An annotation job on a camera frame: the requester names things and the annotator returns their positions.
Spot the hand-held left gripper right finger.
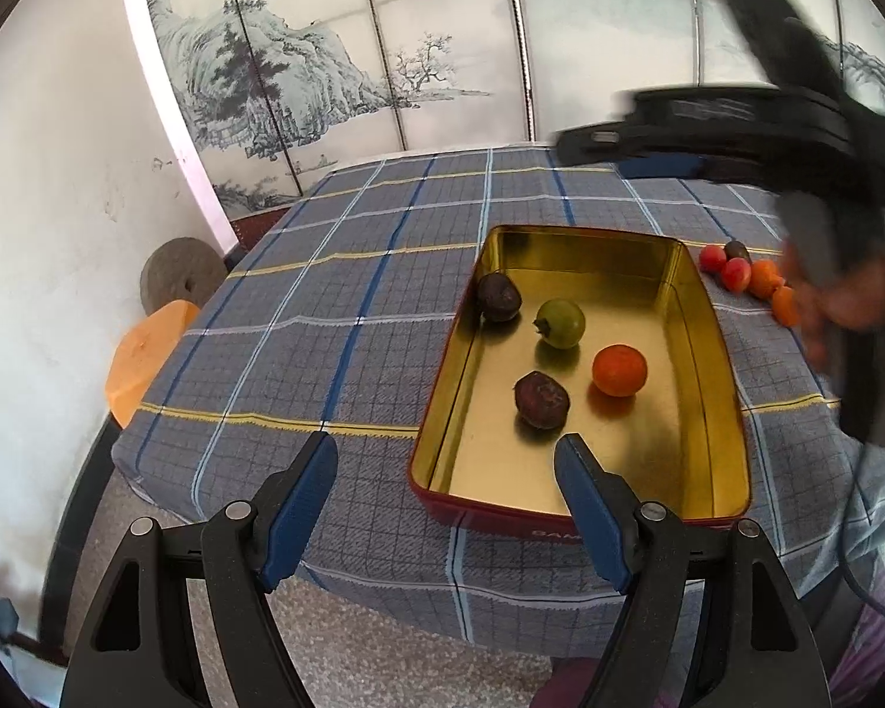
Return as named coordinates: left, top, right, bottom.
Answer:
left=553, top=434, right=833, bottom=708

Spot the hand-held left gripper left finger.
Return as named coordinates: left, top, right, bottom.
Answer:
left=59, top=431, right=339, bottom=708

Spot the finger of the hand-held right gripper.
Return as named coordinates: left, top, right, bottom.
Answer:
left=553, top=118, right=710, bottom=179

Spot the gold rectangular metal tin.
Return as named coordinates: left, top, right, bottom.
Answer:
left=408, top=223, right=753, bottom=541

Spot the small orange tangerine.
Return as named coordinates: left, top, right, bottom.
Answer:
left=771, top=285, right=804, bottom=327
left=750, top=260, right=785, bottom=300

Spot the person's right hand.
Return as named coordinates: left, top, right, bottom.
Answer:
left=785, top=232, right=885, bottom=377

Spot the wrinkled dark purple passion fruit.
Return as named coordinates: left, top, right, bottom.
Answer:
left=476, top=273, right=523, bottom=324
left=514, top=371, right=571, bottom=430

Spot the large orange tangerine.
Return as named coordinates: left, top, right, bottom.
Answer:
left=591, top=343, right=648, bottom=398

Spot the green round fruit with stem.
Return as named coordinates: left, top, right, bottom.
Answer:
left=533, top=299, right=586, bottom=350

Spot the person's maroon clothing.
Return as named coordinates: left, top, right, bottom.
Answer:
left=531, top=658, right=624, bottom=708

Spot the landscape painting folding screen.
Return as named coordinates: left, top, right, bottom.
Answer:
left=139, top=0, right=885, bottom=252

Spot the blue plaid tablecloth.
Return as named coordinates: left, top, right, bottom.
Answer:
left=110, top=146, right=885, bottom=661

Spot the orange plastic stool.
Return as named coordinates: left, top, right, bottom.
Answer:
left=105, top=301, right=202, bottom=430

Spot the dark board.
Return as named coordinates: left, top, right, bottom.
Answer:
left=37, top=417, right=123, bottom=668

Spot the round grey millstone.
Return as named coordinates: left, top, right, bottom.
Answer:
left=140, top=237, right=226, bottom=317

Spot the black cable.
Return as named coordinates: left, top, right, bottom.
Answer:
left=838, top=442, right=885, bottom=631

